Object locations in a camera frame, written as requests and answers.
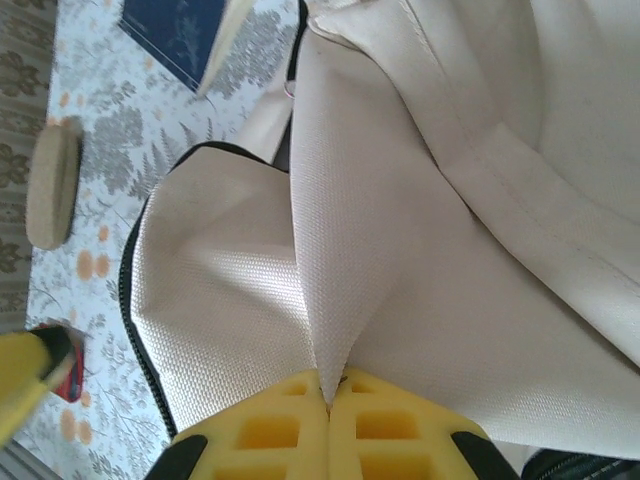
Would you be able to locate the small red notebook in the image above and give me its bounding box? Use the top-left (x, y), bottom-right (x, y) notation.
top-left (49, 327), bottom-right (87, 403)

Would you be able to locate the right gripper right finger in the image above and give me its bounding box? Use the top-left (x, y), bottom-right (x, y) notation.
top-left (327, 367), bottom-right (521, 480)

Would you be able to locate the beige pencil case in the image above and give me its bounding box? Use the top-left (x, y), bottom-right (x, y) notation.
top-left (25, 115), bottom-right (85, 252)

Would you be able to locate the beige fabric backpack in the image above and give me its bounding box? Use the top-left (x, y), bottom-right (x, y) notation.
top-left (118, 0), bottom-right (640, 480)

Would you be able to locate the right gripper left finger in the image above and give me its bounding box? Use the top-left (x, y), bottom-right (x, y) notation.
top-left (164, 368), bottom-right (332, 480)

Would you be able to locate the thick navy book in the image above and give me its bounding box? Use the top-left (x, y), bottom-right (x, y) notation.
top-left (119, 0), bottom-right (255, 97)

